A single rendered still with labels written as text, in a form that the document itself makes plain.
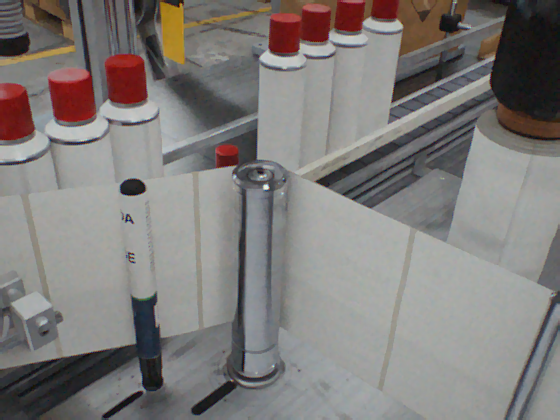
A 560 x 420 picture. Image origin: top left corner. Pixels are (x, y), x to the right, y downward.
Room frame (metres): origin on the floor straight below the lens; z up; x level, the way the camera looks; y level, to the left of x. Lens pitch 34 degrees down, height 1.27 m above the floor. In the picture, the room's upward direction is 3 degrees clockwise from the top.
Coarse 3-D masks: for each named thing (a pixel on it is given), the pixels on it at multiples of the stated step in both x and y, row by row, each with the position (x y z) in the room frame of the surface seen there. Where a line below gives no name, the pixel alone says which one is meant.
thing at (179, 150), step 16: (464, 32) 1.03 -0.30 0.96; (480, 32) 1.06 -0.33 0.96; (432, 48) 0.94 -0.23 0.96; (448, 48) 0.98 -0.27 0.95; (400, 64) 0.88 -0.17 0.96; (256, 112) 0.67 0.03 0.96; (224, 128) 0.62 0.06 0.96; (240, 128) 0.64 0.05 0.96; (176, 144) 0.58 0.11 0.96; (192, 144) 0.58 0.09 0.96; (208, 144) 0.60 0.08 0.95; (176, 160) 0.57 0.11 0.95
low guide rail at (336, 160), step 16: (480, 80) 0.94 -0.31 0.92; (448, 96) 0.86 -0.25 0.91; (464, 96) 0.89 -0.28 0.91; (416, 112) 0.80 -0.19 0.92; (432, 112) 0.82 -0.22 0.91; (384, 128) 0.74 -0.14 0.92; (400, 128) 0.76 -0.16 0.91; (352, 144) 0.69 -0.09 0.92; (368, 144) 0.71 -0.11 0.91; (384, 144) 0.73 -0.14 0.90; (320, 160) 0.65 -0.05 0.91; (336, 160) 0.66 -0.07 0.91; (352, 160) 0.68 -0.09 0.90; (304, 176) 0.61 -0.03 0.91; (320, 176) 0.64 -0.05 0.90
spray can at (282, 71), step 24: (288, 24) 0.62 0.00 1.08; (288, 48) 0.62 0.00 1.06; (264, 72) 0.62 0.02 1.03; (288, 72) 0.62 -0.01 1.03; (264, 96) 0.62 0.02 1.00; (288, 96) 0.62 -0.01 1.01; (264, 120) 0.62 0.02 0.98; (288, 120) 0.62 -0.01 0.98; (264, 144) 0.62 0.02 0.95; (288, 144) 0.62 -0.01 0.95; (288, 168) 0.62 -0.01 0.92
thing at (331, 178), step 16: (464, 80) 1.03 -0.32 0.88; (416, 96) 0.94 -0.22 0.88; (432, 96) 0.95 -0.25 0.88; (480, 96) 0.96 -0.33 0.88; (400, 112) 0.88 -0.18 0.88; (448, 112) 0.89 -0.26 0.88; (416, 128) 0.82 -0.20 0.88; (432, 128) 0.83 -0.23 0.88; (400, 144) 0.77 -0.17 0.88; (368, 160) 0.72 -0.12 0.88; (336, 176) 0.67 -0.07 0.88
